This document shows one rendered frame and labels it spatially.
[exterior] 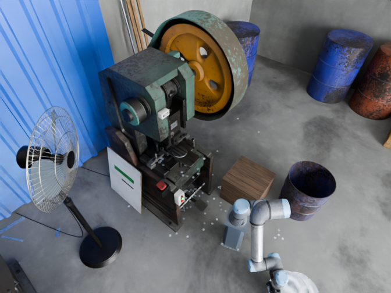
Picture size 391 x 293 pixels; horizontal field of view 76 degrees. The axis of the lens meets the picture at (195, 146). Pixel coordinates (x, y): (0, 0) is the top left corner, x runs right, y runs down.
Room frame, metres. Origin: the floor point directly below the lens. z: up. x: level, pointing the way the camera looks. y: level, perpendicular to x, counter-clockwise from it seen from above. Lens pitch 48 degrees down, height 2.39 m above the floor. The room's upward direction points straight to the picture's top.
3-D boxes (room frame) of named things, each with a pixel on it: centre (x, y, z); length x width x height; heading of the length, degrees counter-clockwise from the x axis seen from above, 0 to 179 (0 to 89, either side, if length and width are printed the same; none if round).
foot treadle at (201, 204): (1.40, 0.13, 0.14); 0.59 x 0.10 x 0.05; 51
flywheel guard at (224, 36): (1.81, 0.10, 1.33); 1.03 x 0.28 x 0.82; 51
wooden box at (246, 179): (1.46, -0.54, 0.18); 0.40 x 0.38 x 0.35; 52
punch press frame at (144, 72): (1.57, 0.34, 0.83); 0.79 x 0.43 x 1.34; 51
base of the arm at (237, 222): (0.96, -0.35, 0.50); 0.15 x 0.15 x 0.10
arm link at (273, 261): (0.54, -0.51, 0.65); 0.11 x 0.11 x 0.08; 6
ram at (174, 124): (1.46, 0.20, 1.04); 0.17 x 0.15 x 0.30; 51
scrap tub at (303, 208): (1.34, -1.08, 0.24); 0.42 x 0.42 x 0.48
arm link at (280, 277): (0.45, -0.54, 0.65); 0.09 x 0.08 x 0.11; 6
